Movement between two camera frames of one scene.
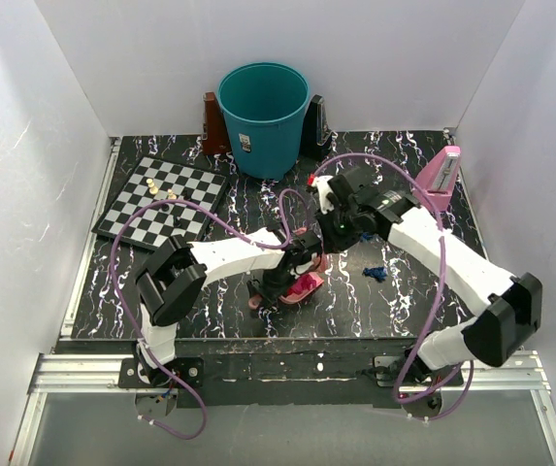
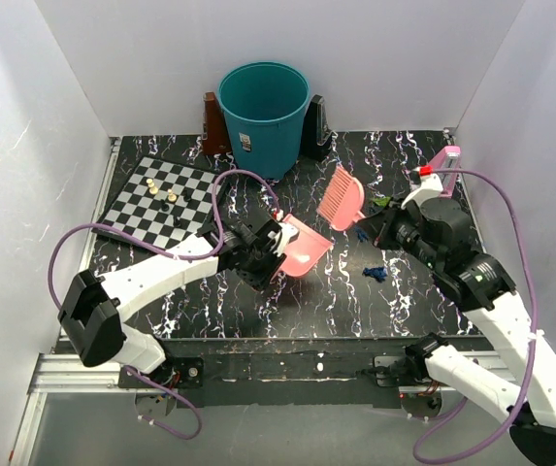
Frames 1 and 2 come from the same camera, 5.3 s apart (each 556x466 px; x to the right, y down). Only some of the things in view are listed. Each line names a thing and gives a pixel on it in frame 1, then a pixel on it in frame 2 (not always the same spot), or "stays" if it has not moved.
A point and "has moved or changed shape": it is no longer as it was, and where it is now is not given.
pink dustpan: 300,287 has moved or changed shape
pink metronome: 438,178 stays
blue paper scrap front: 379,273 stays
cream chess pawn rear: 152,189 stays
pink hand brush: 321,261 has moved or changed shape
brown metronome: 215,141 stays
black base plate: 274,372 stays
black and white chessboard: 154,180 stays
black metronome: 315,137 stays
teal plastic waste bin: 265,105 stays
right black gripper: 333,243 -> 382,239
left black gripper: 268,295 -> 261,281
